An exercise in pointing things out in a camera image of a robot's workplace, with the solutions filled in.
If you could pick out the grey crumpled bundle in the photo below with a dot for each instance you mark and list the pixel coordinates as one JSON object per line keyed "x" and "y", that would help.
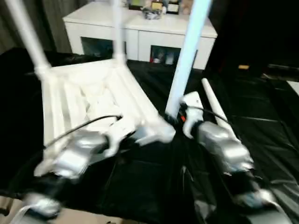
{"x": 151, "y": 13}

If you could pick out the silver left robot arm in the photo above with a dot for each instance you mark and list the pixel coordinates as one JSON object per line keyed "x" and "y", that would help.
{"x": 77, "y": 149}

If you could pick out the white sheet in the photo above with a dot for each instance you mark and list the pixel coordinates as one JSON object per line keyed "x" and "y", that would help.
{"x": 293, "y": 88}

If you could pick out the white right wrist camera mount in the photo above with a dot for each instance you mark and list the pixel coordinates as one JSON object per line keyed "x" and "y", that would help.
{"x": 191, "y": 105}

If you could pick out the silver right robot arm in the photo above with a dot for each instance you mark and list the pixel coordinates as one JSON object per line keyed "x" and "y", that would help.
{"x": 222, "y": 144}

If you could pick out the white plastic table leg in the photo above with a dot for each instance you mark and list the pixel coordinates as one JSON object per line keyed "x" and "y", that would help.
{"x": 213, "y": 100}
{"x": 119, "y": 30}
{"x": 28, "y": 32}
{"x": 189, "y": 51}

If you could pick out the small yellow box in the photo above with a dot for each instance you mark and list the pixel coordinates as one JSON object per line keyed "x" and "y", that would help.
{"x": 243, "y": 67}

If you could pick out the dark green picture frame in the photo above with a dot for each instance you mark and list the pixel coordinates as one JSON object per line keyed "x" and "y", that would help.
{"x": 136, "y": 4}

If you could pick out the colourful box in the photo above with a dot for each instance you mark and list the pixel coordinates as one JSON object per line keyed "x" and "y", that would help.
{"x": 157, "y": 5}

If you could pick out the small red white figure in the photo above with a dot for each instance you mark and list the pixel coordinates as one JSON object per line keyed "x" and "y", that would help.
{"x": 156, "y": 58}

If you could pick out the beige plush toy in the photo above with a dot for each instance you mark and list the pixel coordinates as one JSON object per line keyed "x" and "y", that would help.
{"x": 186, "y": 8}

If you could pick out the white cabinet with glass doors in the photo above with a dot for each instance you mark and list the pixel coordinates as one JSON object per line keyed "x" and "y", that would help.
{"x": 93, "y": 25}

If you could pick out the white plastic table top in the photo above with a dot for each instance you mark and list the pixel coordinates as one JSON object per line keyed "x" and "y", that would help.
{"x": 93, "y": 93}

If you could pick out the black mat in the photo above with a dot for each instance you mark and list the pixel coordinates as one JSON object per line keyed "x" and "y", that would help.
{"x": 245, "y": 140}

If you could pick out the white jar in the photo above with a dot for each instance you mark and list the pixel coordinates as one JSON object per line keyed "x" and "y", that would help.
{"x": 169, "y": 58}

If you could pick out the grey curtain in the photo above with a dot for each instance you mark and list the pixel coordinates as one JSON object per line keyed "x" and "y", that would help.
{"x": 53, "y": 25}

